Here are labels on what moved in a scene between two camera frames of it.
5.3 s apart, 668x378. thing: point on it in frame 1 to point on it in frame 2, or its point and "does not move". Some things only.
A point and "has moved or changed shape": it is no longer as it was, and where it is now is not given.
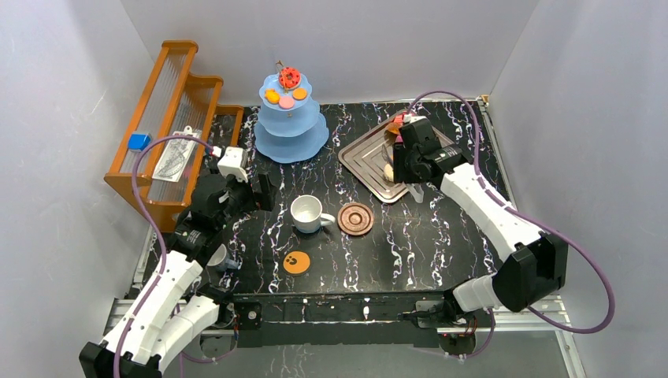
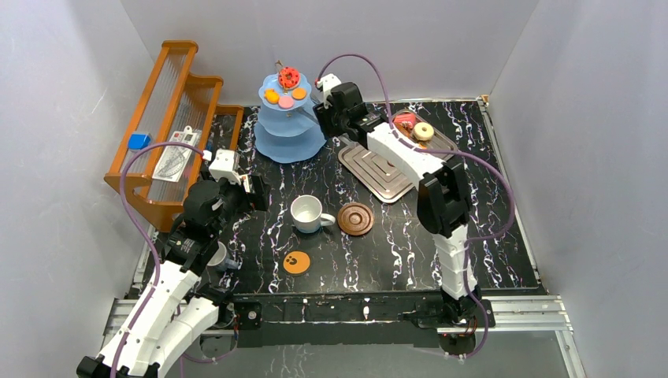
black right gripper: [399, 172] to [322, 115]
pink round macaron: [286, 102] does not move
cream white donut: [388, 172] has moved or changed shape
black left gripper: [255, 193] does not move
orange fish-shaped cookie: [272, 96] does not move
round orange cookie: [299, 94] does not move
